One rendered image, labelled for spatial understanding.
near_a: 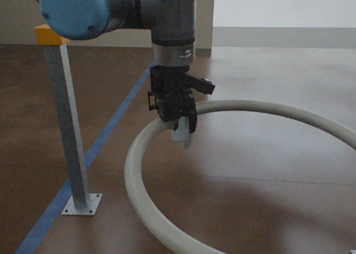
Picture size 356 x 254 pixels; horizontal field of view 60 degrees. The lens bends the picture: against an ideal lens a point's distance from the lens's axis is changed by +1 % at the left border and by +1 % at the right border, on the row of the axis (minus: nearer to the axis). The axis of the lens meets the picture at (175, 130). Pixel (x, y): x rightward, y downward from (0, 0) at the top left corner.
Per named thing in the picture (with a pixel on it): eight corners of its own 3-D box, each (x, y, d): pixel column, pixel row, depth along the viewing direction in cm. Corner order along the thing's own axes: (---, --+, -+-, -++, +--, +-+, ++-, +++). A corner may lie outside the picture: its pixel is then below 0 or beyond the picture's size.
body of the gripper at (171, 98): (148, 112, 71) (144, 62, 65) (178, 103, 75) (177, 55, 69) (166, 126, 66) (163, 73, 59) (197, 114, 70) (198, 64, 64)
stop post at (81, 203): (102, 194, 201) (79, 22, 152) (93, 216, 183) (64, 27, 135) (73, 194, 202) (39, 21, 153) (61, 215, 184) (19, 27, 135)
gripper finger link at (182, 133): (170, 154, 72) (164, 118, 69) (189, 146, 75) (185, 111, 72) (177, 158, 70) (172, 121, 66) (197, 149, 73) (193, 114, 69)
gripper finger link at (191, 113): (181, 130, 73) (176, 96, 69) (187, 128, 74) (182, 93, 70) (192, 135, 69) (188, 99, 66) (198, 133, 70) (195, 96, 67)
